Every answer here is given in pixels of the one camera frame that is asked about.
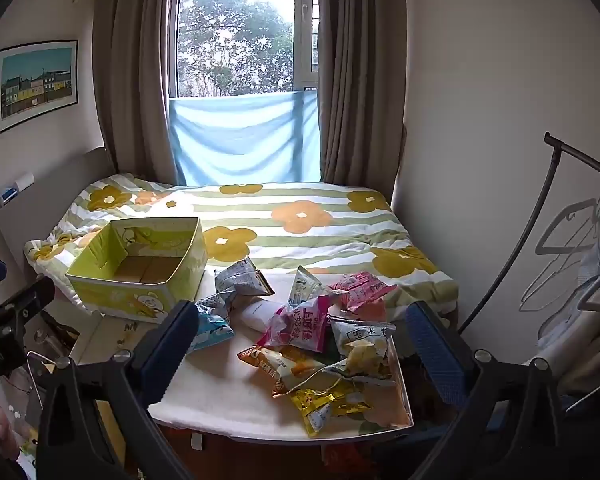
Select framed picture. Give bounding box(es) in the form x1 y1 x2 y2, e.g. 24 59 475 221
0 39 80 137

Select grey headboard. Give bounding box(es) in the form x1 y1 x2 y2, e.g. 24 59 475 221
0 146 119 272

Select pink striped snack packet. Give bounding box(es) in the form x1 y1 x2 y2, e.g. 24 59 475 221
329 271 397 314

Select blue white snack packet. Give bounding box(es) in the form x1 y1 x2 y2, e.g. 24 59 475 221
184 294 237 357

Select magenta snack packet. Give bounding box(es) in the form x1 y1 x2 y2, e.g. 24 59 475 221
256 295 332 354

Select white corn snack packet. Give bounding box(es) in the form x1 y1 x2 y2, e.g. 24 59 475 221
329 319 399 387

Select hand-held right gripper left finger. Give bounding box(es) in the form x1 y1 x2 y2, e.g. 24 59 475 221
35 300 201 480

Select cream tablecloth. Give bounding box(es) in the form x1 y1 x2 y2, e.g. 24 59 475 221
147 267 416 443

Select floral striped blanket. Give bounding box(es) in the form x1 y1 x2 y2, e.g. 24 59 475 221
24 172 460 312

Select hanging clothes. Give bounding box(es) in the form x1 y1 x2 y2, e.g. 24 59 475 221
529 200 600 411

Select yellow and blue snack bag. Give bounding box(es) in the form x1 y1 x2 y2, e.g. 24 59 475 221
287 265 327 307

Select green cardboard box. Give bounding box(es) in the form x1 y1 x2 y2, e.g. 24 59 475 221
65 216 209 324

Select white clothes hangers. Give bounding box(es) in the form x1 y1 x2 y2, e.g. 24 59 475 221
520 174 600 312

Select orange snack packet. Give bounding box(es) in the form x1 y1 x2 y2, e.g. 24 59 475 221
237 345 315 397

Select black clothes rack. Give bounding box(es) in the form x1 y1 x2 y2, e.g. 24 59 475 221
457 132 600 336

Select light blue cloth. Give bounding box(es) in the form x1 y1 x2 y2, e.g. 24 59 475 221
169 89 322 187

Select silver snack packet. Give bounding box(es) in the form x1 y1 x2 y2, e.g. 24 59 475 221
214 257 276 307

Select small white blue device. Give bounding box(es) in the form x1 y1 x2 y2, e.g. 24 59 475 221
0 172 36 207

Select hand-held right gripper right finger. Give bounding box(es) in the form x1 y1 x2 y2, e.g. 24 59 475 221
405 301 567 480

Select window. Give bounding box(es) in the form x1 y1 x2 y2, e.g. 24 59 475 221
174 0 322 99

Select yellow snack packet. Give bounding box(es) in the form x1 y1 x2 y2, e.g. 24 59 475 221
287 377 375 439

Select brown curtain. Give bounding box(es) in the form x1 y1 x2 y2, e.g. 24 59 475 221
92 0 182 187
317 0 409 197

